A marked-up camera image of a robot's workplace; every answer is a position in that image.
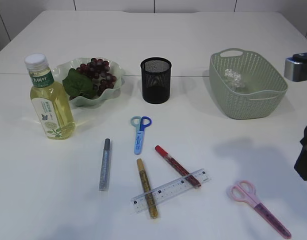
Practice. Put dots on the pink capped scissors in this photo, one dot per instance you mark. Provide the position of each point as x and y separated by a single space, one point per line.
245 192

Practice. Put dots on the clear plastic sheet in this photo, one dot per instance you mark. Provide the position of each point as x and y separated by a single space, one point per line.
233 79

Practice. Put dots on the blue capped scissors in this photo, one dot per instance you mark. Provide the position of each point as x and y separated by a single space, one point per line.
140 123

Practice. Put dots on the purple grape bunch with leaves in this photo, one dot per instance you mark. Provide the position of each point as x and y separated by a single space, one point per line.
89 80

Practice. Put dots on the yellow tea bottle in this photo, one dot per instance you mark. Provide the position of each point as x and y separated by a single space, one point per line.
49 99

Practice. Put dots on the green woven plastic basket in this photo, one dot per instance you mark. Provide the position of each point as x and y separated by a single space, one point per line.
265 87

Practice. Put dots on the red glitter pen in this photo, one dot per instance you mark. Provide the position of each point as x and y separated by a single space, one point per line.
177 166

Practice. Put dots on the gold glitter pen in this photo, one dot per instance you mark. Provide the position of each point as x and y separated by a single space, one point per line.
152 209

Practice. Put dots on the clear plastic ruler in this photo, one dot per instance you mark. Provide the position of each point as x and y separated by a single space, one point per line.
168 190

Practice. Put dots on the black mesh pen holder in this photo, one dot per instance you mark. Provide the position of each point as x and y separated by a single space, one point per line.
156 79

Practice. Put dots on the silver glitter pen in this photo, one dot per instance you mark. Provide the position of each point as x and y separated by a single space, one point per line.
105 166

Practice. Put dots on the green wavy glass plate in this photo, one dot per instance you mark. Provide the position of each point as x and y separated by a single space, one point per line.
61 71

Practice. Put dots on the silver blue wrist camera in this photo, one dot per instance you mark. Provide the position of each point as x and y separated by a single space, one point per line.
295 67

